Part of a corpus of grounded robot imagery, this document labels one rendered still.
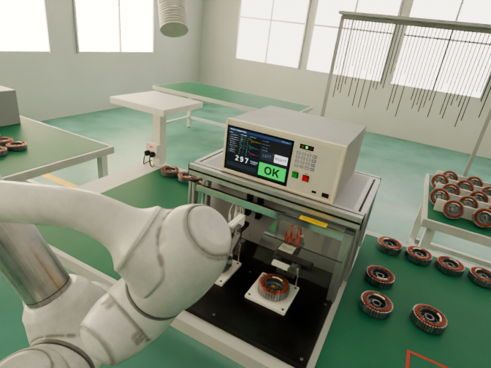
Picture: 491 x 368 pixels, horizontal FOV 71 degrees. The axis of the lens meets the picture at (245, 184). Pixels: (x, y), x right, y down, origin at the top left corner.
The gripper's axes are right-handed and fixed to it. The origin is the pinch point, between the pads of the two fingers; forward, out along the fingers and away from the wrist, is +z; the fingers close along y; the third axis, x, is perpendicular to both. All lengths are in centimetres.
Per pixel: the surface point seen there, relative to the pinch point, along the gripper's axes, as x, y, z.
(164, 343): -118, -56, 43
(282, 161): 3.2, -5.2, 42.1
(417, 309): -40, 51, 50
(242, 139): 7.2, -21.6, 42.1
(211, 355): -119, -30, 50
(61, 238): -43, -84, 10
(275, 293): -37.1, 5.8, 24.5
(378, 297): -41, 38, 49
